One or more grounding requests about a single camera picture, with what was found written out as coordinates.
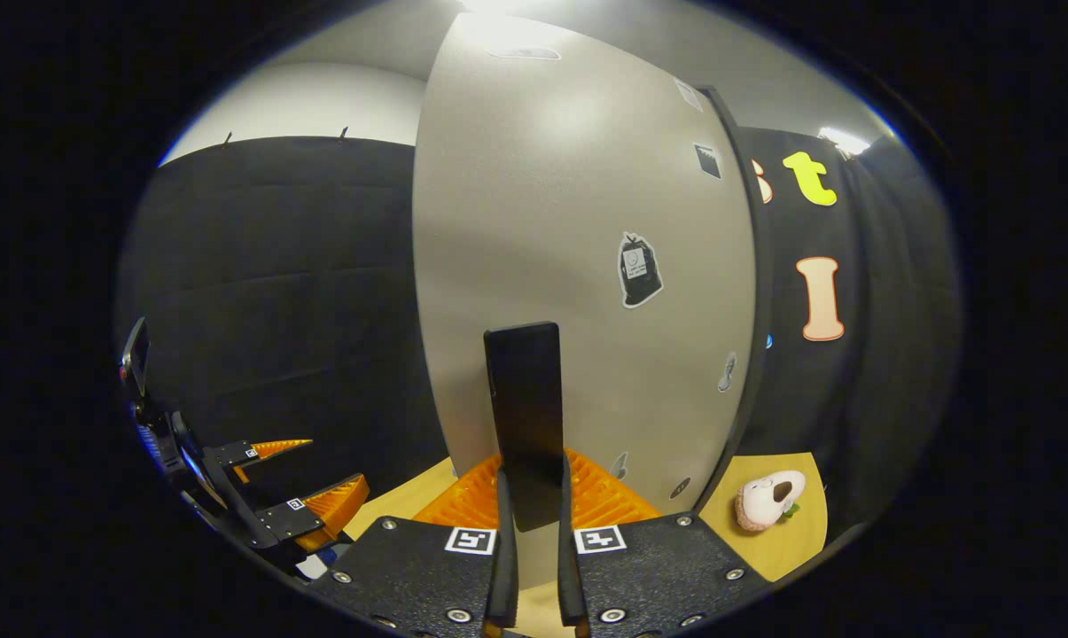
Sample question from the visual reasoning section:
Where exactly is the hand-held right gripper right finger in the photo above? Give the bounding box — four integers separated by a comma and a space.
557, 447, 774, 638

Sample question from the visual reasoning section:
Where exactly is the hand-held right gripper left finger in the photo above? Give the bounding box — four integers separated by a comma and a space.
308, 454, 519, 638

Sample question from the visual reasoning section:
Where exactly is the black cabinet door handle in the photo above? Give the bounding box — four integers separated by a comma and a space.
483, 322, 565, 533

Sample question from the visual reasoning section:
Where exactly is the grey cabinet door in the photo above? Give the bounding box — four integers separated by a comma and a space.
412, 13, 756, 590

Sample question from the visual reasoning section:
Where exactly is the black backdrop cloth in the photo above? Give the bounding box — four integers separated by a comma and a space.
115, 124, 964, 541

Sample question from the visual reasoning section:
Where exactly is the white plush toy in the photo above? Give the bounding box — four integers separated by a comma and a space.
735, 470, 807, 533

